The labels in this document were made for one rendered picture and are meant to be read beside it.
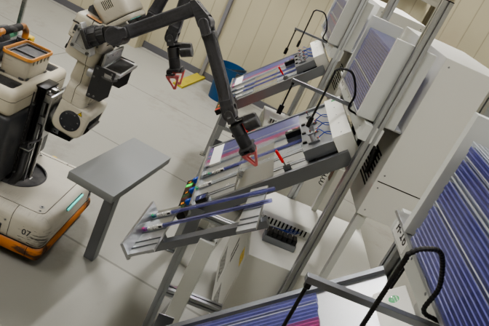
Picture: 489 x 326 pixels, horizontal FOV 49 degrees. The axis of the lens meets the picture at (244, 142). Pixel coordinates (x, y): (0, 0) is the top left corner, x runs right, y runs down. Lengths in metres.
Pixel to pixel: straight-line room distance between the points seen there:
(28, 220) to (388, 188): 1.65
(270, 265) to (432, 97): 0.99
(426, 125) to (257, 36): 4.23
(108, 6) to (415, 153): 1.44
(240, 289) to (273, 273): 0.17
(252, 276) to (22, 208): 1.14
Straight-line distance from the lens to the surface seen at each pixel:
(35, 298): 2.74
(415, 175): 2.27
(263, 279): 2.47
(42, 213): 2.76
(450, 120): 2.21
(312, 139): 2.24
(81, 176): 2.50
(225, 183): 2.40
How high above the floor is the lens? 1.88
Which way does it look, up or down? 21 degrees down
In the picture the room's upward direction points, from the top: 25 degrees clockwise
